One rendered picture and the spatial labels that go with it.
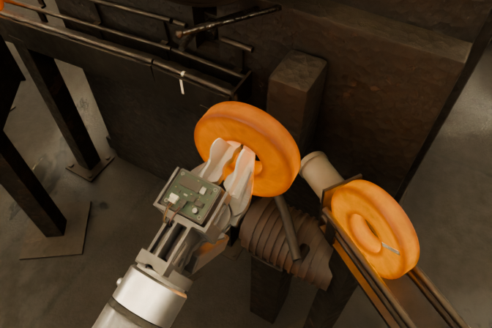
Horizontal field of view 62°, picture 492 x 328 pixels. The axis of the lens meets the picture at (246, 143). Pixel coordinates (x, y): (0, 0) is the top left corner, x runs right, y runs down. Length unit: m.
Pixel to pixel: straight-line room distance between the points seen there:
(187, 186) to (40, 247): 1.12
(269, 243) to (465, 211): 0.96
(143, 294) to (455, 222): 1.30
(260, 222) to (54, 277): 0.83
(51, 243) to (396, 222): 1.19
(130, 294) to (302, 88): 0.42
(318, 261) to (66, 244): 0.94
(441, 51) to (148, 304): 0.55
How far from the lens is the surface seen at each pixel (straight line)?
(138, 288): 0.48
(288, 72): 0.73
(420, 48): 0.72
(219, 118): 0.53
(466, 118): 1.96
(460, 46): 0.75
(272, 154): 0.52
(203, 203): 0.46
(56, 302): 1.46
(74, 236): 1.53
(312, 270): 0.85
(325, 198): 0.69
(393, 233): 0.61
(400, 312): 0.65
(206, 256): 0.54
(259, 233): 0.85
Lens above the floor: 1.28
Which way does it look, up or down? 51 degrees down
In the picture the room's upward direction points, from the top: straight up
